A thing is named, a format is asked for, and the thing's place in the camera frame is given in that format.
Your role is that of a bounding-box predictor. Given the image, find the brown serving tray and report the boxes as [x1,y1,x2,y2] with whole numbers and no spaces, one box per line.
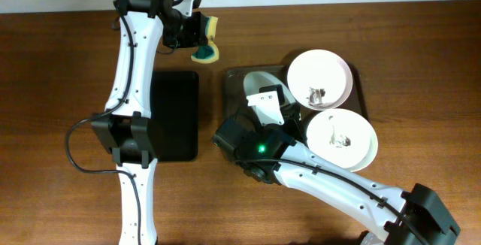
[222,62,370,145]

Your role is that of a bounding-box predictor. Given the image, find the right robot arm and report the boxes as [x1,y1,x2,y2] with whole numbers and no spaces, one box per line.
[212,85,461,244]

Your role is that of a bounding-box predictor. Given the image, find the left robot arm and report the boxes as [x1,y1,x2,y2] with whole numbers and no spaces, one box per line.
[92,0,217,244]

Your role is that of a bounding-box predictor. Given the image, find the pink rimmed white plate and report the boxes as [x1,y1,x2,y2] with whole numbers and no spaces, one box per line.
[287,50,353,110]

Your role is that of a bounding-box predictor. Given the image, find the green yellow sponge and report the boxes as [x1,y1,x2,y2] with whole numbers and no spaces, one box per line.
[191,17,219,64]

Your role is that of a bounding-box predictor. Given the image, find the pale blue plate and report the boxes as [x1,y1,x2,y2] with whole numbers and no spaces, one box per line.
[243,71,300,119]

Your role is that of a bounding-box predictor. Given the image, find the black plastic tray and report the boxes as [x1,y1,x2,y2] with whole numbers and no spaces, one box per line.
[150,71,199,162]

